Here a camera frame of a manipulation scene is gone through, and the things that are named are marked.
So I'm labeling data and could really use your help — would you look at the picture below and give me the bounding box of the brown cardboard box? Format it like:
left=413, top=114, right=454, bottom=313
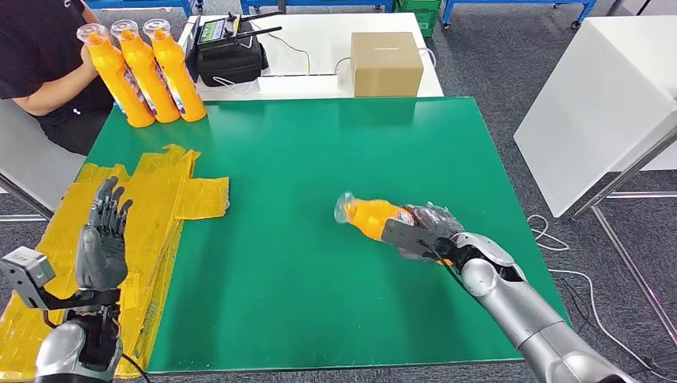
left=349, top=32, right=425, bottom=100

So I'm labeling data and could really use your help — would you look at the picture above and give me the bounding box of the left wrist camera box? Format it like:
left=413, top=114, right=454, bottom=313
left=0, top=247, right=57, bottom=311

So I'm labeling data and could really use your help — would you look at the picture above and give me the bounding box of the metal table leg frame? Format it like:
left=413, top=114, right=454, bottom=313
left=570, top=125, right=677, bottom=349

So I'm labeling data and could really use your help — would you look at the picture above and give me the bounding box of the flat white box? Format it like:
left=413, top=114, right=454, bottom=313
left=256, top=74, right=340, bottom=101

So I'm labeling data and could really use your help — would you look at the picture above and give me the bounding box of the blue metal frame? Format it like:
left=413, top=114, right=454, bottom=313
left=441, top=0, right=598, bottom=29
left=87, top=0, right=194, bottom=17
left=240, top=0, right=395, bottom=14

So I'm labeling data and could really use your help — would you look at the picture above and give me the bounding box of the large white table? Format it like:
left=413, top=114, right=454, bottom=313
left=513, top=15, right=677, bottom=219

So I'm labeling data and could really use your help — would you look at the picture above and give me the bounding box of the thin white cable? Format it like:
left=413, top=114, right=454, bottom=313
left=247, top=22, right=313, bottom=77

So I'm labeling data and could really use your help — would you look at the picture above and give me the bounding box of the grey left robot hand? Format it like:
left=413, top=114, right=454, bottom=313
left=74, top=176, right=134, bottom=292

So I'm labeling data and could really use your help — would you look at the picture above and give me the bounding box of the remote controller with antennas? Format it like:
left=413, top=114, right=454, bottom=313
left=196, top=11, right=284, bottom=56

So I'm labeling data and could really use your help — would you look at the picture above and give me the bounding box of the orange bottle with clear cap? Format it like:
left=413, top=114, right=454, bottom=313
left=144, top=18, right=208, bottom=123
left=334, top=191, right=456, bottom=267
left=111, top=19, right=181, bottom=124
left=77, top=23, right=156, bottom=129

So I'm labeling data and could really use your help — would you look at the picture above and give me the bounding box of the yellow taped sheet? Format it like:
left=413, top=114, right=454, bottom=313
left=0, top=144, right=231, bottom=383

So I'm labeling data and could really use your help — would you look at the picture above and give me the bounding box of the green plastic crate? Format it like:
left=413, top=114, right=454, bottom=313
left=395, top=0, right=442, bottom=38

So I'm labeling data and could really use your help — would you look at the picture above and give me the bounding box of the dark laptop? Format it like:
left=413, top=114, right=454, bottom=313
left=180, top=17, right=202, bottom=85

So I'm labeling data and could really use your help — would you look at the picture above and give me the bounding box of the person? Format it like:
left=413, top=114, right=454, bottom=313
left=0, top=0, right=117, bottom=157

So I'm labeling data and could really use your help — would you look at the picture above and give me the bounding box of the grey seat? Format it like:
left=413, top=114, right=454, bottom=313
left=0, top=100, right=85, bottom=222

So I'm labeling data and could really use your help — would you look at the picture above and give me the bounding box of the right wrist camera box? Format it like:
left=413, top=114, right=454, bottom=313
left=380, top=219, right=459, bottom=263

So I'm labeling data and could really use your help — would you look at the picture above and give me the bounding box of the black carry case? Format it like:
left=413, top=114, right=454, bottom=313
left=194, top=34, right=270, bottom=89

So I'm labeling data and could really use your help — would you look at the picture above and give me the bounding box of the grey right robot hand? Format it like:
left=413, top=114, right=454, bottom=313
left=399, top=202, right=466, bottom=264

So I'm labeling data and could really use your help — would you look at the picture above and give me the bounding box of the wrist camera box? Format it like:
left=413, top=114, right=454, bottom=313
left=380, top=219, right=459, bottom=263
left=0, top=247, right=57, bottom=311

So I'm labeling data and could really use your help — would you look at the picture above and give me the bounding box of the person's right hand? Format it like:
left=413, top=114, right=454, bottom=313
left=79, top=45, right=100, bottom=75

